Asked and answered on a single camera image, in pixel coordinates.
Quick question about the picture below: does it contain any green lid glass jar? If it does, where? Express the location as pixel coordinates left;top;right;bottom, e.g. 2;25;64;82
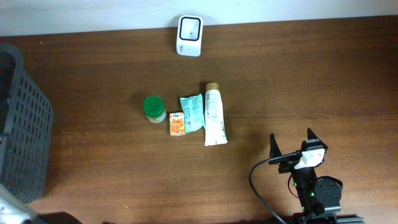
143;96;167;123

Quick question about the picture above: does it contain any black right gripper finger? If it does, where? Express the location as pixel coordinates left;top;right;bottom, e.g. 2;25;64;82
269;134;282;165
307;128;320;142

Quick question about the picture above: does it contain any small orange juice carton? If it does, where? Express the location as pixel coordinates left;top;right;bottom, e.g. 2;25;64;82
169;112;186;136

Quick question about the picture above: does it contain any dark grey plastic basket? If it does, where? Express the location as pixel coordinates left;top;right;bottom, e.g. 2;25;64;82
1;43;54;204

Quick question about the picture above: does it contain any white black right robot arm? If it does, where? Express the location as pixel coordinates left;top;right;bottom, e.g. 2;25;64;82
269;128;364;224

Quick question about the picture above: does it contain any white barcode scanner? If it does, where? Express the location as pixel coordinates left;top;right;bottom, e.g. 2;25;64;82
176;15;203;57

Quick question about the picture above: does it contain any white tube with gold cap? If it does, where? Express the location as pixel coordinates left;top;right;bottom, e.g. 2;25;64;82
205;83;228;146

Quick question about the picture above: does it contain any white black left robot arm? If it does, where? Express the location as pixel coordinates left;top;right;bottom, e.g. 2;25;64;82
1;185;81;224

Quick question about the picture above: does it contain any teal wet wipes pack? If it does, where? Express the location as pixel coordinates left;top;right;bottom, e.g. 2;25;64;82
180;94;205;133

